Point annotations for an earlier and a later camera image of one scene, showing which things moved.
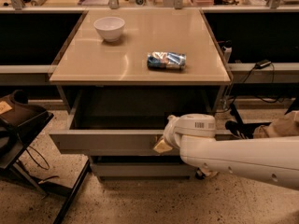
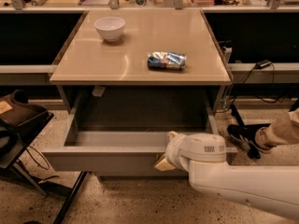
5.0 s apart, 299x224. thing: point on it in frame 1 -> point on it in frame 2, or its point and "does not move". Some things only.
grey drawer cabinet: x=122 y=74 does not move
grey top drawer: x=127 y=119 -> x=109 y=152
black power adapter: x=263 y=63 does not move
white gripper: x=169 y=133 -> x=173 y=151
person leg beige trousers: x=287 y=124 does not move
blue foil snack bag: x=161 y=60 does not move
